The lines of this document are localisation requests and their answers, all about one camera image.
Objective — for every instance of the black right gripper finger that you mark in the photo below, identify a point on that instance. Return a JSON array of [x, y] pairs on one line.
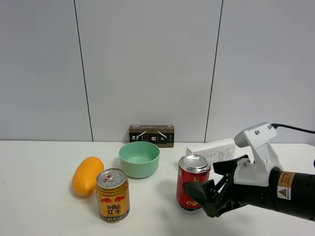
[[227, 166]]

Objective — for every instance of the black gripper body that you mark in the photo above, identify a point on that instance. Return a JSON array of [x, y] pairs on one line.
[[229, 196]]

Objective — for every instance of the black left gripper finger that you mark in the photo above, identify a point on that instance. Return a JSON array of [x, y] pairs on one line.
[[202, 193]]

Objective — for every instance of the red drink can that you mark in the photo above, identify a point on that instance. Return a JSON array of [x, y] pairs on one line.
[[193, 170]]

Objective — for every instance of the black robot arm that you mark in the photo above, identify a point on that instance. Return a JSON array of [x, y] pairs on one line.
[[287, 192]]

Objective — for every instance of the white printed carton box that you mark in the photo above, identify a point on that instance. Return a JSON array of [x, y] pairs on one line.
[[216, 151]]

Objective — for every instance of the dark brown carton box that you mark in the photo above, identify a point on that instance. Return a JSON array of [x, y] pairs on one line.
[[160, 135]]

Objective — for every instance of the green bowl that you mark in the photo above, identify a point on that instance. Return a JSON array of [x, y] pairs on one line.
[[139, 159]]

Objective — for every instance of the gold Red Bull can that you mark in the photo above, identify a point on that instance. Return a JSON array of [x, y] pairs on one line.
[[112, 192]]

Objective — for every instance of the yellow mango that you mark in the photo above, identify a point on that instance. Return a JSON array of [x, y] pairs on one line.
[[84, 179]]

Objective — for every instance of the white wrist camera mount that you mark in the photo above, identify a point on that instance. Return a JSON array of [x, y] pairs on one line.
[[265, 159]]

